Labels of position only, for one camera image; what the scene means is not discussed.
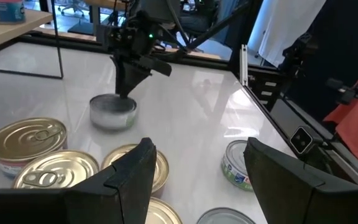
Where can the wooden shelf black frame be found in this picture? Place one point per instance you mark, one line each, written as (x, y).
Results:
(5, 32)

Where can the wooden background desk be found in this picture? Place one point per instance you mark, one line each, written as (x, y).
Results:
(104, 3)

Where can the green label tuna can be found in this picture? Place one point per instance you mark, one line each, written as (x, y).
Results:
(225, 217)
(233, 165)
(113, 113)

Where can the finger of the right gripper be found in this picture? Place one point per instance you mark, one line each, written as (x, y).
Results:
(129, 76)
(158, 66)

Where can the dark blue partition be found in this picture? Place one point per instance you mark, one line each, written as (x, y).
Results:
(346, 18)

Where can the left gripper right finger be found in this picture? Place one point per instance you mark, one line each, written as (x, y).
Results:
(278, 186)

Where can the blue label fish can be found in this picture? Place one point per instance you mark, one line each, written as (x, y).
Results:
(2, 11)
(166, 214)
(57, 169)
(117, 155)
(26, 143)

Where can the small black table camera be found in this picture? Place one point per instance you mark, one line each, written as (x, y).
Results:
(303, 140)

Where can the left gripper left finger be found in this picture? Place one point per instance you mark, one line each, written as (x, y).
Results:
(129, 186)

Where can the person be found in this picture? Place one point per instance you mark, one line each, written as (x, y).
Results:
(197, 23)

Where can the office chair base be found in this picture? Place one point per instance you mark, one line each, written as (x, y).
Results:
(70, 7)

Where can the silver aluminium bracket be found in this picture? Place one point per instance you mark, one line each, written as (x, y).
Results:
(244, 65)

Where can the orange red cloth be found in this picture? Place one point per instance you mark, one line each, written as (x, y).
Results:
(353, 130)

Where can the white hanging sheet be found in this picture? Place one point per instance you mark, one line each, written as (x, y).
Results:
(284, 28)

